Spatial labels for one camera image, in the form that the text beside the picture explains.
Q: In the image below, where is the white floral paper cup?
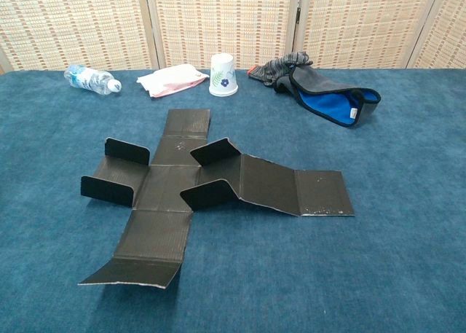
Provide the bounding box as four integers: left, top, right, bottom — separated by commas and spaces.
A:
208, 53, 240, 98

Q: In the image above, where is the black cardboard box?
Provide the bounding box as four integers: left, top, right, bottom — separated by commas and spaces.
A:
77, 109, 356, 289

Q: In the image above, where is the clear plastic water bottle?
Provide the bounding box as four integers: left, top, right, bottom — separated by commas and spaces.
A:
63, 63, 123, 96

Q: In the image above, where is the beige woven folding screen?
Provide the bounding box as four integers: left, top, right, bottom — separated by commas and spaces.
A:
0, 0, 466, 75

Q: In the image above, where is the grey striped work glove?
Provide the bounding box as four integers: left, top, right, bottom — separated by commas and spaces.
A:
248, 51, 315, 90

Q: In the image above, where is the blue grey cloth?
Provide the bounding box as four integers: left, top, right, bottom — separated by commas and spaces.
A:
273, 65, 382, 128

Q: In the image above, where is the blue felt-covered table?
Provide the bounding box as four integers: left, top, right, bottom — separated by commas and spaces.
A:
0, 68, 466, 333

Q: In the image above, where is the white pink tissue pack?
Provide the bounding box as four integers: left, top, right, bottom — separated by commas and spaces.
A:
136, 63, 210, 99

